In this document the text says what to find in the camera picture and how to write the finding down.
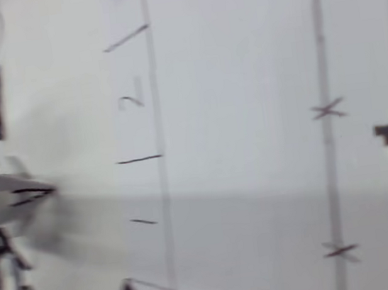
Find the idle gripper white finger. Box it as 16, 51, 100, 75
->
0, 191, 57, 233
0, 162, 57, 199

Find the white paper sheet with drawn boxes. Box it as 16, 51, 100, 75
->
85, 0, 388, 290

